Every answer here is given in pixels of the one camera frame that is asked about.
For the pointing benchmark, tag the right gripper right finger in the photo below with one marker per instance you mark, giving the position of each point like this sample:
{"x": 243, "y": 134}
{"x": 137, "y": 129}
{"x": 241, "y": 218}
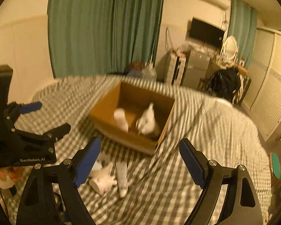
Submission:
{"x": 241, "y": 204}

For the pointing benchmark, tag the left hand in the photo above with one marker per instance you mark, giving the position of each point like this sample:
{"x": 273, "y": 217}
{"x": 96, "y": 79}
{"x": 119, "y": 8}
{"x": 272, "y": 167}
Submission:
{"x": 13, "y": 172}

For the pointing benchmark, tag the black clothes pile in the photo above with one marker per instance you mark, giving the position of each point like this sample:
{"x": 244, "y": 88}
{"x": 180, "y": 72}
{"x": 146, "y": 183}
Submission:
{"x": 225, "y": 83}

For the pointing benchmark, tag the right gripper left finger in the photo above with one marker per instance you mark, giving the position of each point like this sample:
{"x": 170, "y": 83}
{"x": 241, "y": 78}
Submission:
{"x": 38, "y": 204}

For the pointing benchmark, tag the white cylinder in box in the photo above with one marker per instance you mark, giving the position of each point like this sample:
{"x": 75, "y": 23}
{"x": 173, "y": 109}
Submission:
{"x": 120, "y": 118}

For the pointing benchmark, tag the cardboard box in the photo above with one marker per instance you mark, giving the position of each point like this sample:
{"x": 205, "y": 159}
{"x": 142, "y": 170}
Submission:
{"x": 133, "y": 100}

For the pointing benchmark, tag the oval vanity mirror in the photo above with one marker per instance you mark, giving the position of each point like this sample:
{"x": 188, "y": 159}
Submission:
{"x": 229, "y": 50}

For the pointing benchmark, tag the green curtain left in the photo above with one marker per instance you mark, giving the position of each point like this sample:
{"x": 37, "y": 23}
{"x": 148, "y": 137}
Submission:
{"x": 89, "y": 37}

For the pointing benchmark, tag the white cream tube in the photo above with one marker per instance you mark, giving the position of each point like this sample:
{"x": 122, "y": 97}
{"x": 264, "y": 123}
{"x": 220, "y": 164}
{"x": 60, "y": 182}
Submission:
{"x": 121, "y": 168}

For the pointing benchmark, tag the green curtain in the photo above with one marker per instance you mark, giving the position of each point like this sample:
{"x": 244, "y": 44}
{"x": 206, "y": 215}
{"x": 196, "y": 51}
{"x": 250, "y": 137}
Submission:
{"x": 243, "y": 26}
{"x": 89, "y": 37}

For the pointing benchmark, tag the black wall television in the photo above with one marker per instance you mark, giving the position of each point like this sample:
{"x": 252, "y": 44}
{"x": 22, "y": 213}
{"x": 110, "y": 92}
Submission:
{"x": 206, "y": 33}

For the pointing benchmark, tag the green oval object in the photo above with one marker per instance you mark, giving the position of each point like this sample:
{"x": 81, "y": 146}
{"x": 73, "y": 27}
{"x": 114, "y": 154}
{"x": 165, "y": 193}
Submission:
{"x": 275, "y": 165}

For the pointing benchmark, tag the white louvered wardrobe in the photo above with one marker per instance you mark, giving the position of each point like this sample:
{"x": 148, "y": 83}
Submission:
{"x": 262, "y": 101}

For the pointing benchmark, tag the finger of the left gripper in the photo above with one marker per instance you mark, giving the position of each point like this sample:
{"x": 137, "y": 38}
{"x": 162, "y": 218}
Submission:
{"x": 14, "y": 110}
{"x": 54, "y": 134}

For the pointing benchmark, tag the green curtain right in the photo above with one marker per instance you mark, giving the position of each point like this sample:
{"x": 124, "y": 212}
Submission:
{"x": 243, "y": 26}

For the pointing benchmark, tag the white plush in box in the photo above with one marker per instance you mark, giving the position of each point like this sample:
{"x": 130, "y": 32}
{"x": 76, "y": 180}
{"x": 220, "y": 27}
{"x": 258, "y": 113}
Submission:
{"x": 147, "y": 125}

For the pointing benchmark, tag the grey cabinet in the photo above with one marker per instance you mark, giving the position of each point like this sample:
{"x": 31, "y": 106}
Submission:
{"x": 196, "y": 67}

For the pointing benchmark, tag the white drawer unit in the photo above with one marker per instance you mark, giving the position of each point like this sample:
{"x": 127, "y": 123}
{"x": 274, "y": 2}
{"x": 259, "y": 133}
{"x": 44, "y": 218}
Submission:
{"x": 175, "y": 69}

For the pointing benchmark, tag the white star plush toy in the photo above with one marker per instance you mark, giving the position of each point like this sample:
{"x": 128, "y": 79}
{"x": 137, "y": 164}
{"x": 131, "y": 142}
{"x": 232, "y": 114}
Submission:
{"x": 100, "y": 177}

